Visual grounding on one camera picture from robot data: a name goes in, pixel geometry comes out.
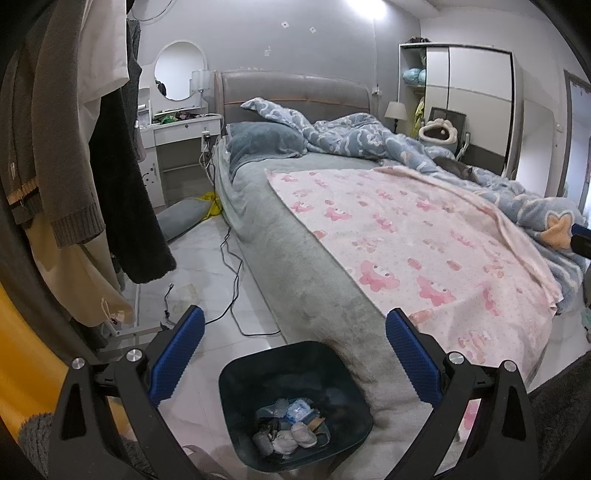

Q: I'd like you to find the round wall mirror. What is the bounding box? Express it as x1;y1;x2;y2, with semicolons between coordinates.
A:
154;41;205;102

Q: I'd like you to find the dark grey knit vest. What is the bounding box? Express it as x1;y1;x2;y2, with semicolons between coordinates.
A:
124;21;145;162

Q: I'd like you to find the black charging cable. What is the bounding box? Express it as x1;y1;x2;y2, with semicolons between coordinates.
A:
159;222;283;337

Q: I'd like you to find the grey floor cushion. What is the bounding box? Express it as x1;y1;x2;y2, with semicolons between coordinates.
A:
157;198;215;243

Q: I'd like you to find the white dressing table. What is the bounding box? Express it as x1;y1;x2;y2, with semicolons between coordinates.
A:
136;88;225;208

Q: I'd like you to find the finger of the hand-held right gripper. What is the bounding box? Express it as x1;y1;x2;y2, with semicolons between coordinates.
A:
570;223;591;259

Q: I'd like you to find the white flower cat bed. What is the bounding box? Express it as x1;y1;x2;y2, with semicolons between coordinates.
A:
418;117;459;153

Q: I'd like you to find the white shirt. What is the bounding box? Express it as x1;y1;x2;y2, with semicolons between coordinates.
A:
76;0;131;121

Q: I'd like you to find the yellow plastic bag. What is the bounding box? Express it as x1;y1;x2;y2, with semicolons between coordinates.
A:
199;191;225;220

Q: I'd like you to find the olive knit cardigan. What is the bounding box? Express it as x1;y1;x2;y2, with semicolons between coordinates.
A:
0;0;107;250

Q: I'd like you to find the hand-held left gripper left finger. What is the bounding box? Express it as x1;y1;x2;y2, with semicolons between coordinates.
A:
48;305;206;480

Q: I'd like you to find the black fuzzy garment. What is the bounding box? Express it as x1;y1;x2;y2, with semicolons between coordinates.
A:
88;83;178;284

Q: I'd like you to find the grey cat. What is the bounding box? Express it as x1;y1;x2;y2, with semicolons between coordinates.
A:
431;157;474;178

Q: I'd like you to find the blue patterned duvet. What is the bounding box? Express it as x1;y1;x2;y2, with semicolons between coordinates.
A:
240;97;591;315

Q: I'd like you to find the pink printed blanket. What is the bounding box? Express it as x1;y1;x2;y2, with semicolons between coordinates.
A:
264;165;561;439

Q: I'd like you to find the grey fuzzy cloth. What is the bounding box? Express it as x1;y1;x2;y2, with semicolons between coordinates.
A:
18;411;153;480

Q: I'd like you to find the dark grey rug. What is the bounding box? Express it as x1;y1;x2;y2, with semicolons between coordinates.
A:
526;355;591;467

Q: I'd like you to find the blue tissue packet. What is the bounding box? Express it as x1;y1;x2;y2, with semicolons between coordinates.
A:
284;399;312;423

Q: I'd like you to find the white clothes rack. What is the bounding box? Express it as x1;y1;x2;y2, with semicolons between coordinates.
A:
99;281;176;352

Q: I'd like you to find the black chair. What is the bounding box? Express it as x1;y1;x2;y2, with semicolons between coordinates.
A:
428;107;472;162

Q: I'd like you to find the bed with grey sheet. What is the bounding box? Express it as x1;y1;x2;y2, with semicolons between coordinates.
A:
210;136;555;480

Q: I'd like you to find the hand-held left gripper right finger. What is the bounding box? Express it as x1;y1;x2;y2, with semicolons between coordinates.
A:
385;308;539;480

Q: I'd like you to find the white wardrobe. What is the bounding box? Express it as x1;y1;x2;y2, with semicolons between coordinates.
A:
398;42;515;178

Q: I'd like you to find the black packet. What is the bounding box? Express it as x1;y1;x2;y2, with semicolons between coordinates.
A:
256;415;287;435

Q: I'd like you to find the white plastic bag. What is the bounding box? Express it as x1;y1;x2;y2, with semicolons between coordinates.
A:
268;429;301;455

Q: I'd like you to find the dark blue trash bin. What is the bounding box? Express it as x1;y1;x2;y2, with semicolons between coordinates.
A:
218;340;375;472

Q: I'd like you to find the cream coat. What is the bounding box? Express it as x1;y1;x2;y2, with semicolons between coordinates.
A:
28;217;136;329

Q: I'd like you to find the white tissue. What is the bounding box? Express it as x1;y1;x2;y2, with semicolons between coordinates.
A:
291;422;318;448

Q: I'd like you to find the grey bed headboard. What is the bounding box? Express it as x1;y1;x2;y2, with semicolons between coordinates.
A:
213;70;372;139

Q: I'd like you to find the grey bedside lamp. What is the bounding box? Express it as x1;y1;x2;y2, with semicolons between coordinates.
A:
384;102;408;134

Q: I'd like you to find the blue grey pillow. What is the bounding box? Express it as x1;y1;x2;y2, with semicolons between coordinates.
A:
226;121;309;178

